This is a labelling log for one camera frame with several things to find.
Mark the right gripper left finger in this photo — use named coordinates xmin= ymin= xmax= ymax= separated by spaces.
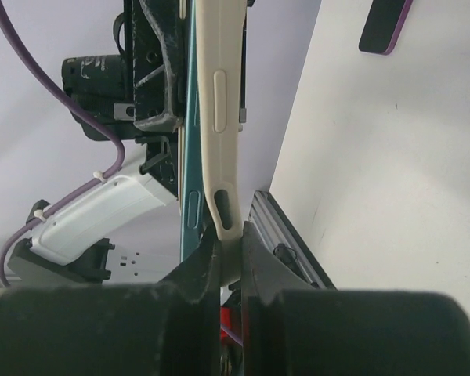
xmin=0 ymin=227 xmax=222 ymax=375

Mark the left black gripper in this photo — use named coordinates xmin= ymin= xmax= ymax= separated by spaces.
xmin=61 ymin=0 xmax=186 ymax=195

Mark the left aluminium frame post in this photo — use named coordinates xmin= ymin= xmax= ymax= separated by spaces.
xmin=248 ymin=190 xmax=335 ymax=289

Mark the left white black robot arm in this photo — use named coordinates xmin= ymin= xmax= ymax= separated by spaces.
xmin=0 ymin=1 xmax=187 ymax=284

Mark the beige phone case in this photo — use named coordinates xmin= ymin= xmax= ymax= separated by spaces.
xmin=195 ymin=1 xmax=247 ymax=286

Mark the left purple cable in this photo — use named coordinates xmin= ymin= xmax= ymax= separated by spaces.
xmin=0 ymin=0 xmax=126 ymax=287

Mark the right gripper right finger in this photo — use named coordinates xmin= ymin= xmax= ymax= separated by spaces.
xmin=241 ymin=223 xmax=470 ymax=375

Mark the phone from beige case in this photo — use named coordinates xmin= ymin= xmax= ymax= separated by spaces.
xmin=180 ymin=1 xmax=204 ymax=261

